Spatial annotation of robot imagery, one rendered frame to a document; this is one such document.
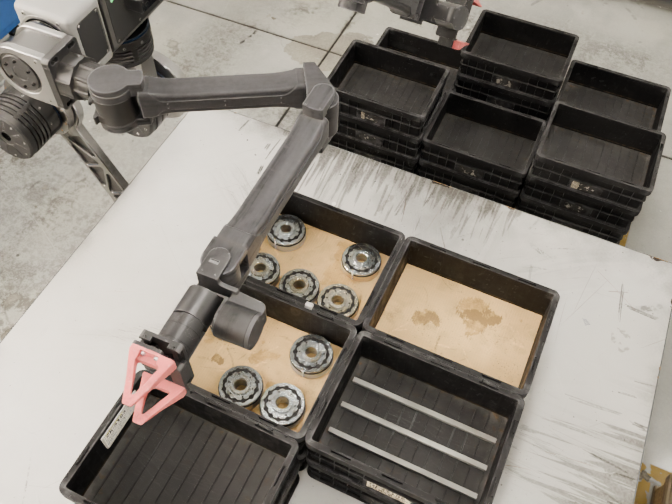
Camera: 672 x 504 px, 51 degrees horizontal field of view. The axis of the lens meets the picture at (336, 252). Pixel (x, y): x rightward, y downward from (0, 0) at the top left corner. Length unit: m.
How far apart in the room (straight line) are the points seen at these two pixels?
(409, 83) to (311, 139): 1.64
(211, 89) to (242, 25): 2.59
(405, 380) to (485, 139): 1.37
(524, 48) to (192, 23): 1.76
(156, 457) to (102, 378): 0.34
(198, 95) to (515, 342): 0.97
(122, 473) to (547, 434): 1.00
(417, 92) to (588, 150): 0.67
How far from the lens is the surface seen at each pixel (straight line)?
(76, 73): 1.42
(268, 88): 1.33
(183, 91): 1.34
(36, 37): 1.49
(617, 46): 4.10
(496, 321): 1.82
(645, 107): 3.19
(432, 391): 1.70
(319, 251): 1.87
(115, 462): 1.68
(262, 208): 1.14
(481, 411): 1.70
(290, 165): 1.20
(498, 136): 2.86
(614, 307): 2.10
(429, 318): 1.79
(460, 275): 1.83
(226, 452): 1.64
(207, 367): 1.72
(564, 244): 2.17
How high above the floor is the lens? 2.37
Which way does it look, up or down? 55 degrees down
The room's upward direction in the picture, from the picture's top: 2 degrees clockwise
